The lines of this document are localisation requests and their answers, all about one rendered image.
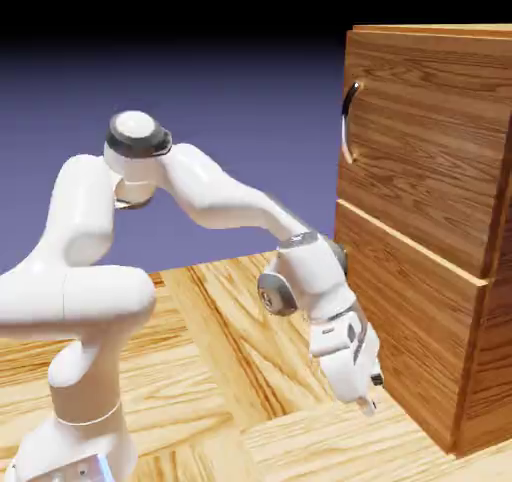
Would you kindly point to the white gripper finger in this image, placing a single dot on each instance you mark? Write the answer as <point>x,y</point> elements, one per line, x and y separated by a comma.
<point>367,406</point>
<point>376,378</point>

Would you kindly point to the wooden cabinet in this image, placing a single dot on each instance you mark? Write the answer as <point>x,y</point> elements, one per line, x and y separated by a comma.
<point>424,234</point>

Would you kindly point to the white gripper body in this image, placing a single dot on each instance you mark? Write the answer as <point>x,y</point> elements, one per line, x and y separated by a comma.
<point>348,374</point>

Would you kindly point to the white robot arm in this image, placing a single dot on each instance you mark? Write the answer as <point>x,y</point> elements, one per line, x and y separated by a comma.
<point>208,194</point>

